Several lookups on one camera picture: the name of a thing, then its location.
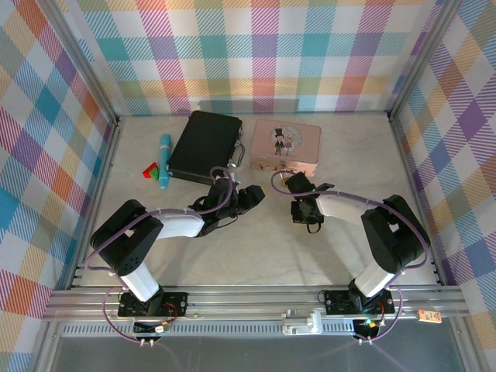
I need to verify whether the pink tin box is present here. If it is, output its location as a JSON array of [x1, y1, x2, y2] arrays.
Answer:
[[250, 119, 322, 177]]

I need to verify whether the black carrying case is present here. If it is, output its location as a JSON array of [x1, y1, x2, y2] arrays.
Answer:
[[167, 110, 247, 185]]

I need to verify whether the teal pen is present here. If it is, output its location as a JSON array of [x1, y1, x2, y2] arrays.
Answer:
[[157, 133, 174, 190]]

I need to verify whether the slotted metal strip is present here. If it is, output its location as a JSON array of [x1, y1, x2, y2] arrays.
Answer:
[[57, 323, 392, 338]]

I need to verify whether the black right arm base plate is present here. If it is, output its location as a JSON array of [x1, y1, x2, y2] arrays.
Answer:
[[323, 289, 396, 317]]

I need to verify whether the long aluminium mounting rail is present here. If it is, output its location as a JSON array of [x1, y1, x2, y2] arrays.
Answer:
[[42, 285, 468, 322]]

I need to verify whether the aluminium side rail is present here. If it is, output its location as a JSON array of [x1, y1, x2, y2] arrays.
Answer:
[[65, 115, 125, 291], [389, 115, 445, 288]]

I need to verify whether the silver metal bracket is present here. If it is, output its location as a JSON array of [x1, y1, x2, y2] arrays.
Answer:
[[281, 308, 323, 336]]

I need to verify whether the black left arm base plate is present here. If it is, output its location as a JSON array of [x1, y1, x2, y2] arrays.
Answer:
[[117, 291, 190, 319]]

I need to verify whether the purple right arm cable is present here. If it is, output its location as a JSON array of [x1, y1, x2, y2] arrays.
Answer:
[[270, 170, 432, 346]]

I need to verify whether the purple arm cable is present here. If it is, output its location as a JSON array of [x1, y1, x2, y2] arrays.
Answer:
[[85, 166, 237, 346], [270, 170, 432, 346]]

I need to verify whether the aluminium corner post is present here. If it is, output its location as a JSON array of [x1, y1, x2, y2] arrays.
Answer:
[[41, 0, 122, 129], [387, 0, 466, 123]]

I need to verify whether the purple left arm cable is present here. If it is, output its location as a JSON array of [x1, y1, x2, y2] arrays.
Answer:
[[85, 166, 237, 346]]

